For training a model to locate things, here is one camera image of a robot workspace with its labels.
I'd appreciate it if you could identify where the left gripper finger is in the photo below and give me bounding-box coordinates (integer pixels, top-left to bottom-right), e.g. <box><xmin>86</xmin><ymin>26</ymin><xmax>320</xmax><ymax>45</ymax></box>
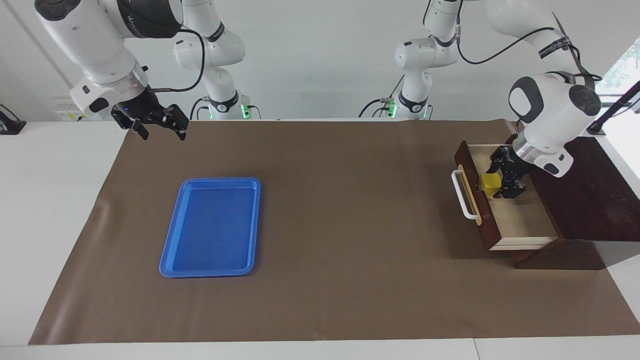
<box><xmin>500</xmin><ymin>172</ymin><xmax>527</xmax><ymax>200</ymax></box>
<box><xmin>489</xmin><ymin>146</ymin><xmax>506</xmax><ymax>175</ymax></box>

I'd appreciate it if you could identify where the brown table mat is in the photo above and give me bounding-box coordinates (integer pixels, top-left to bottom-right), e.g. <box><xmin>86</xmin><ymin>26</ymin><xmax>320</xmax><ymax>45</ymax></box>
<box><xmin>28</xmin><ymin>120</ymin><xmax>640</xmax><ymax>346</ymax></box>

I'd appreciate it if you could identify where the bright window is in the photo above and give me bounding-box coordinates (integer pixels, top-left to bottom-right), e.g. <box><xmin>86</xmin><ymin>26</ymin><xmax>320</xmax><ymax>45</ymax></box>
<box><xmin>595</xmin><ymin>39</ymin><xmax>640</xmax><ymax>108</ymax></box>

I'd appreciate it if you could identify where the wooden drawer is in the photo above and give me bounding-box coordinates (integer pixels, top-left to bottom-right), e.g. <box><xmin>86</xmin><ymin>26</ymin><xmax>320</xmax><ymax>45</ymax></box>
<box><xmin>452</xmin><ymin>140</ymin><xmax>560</xmax><ymax>252</ymax></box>

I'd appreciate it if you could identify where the black pole stand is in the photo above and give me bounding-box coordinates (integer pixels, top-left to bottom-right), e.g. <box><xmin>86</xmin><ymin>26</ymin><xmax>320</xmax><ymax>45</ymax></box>
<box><xmin>586</xmin><ymin>80</ymin><xmax>640</xmax><ymax>136</ymax></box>

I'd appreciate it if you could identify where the black base cable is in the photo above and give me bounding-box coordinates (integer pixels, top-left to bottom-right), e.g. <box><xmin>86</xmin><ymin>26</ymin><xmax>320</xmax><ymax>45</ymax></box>
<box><xmin>359</xmin><ymin>75</ymin><xmax>406</xmax><ymax>119</ymax></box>
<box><xmin>190</xmin><ymin>97</ymin><xmax>211</xmax><ymax>121</ymax></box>

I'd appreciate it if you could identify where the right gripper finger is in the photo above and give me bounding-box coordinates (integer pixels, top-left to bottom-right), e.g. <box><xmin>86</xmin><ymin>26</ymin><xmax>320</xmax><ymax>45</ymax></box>
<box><xmin>167</xmin><ymin>105</ymin><xmax>190</xmax><ymax>142</ymax></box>
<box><xmin>111</xmin><ymin>109</ymin><xmax>150</xmax><ymax>141</ymax></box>

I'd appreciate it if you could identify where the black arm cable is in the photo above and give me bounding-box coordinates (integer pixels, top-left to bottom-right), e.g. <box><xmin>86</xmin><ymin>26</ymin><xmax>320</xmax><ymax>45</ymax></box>
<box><xmin>150</xmin><ymin>27</ymin><xmax>207</xmax><ymax>93</ymax></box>
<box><xmin>455</xmin><ymin>10</ymin><xmax>603</xmax><ymax>83</ymax></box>

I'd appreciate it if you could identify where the white drawer handle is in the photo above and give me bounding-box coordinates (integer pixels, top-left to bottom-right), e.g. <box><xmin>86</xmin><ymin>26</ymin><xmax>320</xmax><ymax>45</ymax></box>
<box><xmin>451</xmin><ymin>169</ymin><xmax>481</xmax><ymax>221</ymax></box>

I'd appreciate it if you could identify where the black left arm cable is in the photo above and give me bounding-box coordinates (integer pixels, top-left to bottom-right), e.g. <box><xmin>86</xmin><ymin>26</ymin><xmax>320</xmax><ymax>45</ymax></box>
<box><xmin>455</xmin><ymin>10</ymin><xmax>603</xmax><ymax>83</ymax></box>

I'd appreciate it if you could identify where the dark wooden cabinet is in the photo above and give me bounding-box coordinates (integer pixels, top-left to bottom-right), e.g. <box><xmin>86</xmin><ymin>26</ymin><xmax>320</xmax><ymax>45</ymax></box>
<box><xmin>505</xmin><ymin>132</ymin><xmax>640</xmax><ymax>271</ymax></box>

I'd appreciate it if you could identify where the yellow block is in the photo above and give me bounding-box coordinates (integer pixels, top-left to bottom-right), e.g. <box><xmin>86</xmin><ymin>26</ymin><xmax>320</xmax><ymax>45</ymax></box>
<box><xmin>479</xmin><ymin>173</ymin><xmax>502</xmax><ymax>197</ymax></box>

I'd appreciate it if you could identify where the white power strip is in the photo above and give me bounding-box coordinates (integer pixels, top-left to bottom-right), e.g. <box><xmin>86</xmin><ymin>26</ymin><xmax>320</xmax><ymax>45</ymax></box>
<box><xmin>54</xmin><ymin>97</ymin><xmax>83</xmax><ymax>122</ymax></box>

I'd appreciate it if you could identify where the black stand base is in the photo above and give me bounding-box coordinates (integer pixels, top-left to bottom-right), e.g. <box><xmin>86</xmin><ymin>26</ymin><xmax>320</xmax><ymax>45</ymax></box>
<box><xmin>0</xmin><ymin>104</ymin><xmax>27</xmax><ymax>136</ymax></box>

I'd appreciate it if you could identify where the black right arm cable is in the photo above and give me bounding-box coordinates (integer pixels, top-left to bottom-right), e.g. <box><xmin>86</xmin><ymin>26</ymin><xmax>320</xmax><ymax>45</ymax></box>
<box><xmin>150</xmin><ymin>27</ymin><xmax>207</xmax><ymax>93</ymax></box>

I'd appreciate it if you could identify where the blue plastic tray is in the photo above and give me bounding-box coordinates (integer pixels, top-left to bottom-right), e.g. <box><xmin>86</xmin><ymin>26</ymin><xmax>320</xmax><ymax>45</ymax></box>
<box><xmin>159</xmin><ymin>177</ymin><xmax>262</xmax><ymax>279</ymax></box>

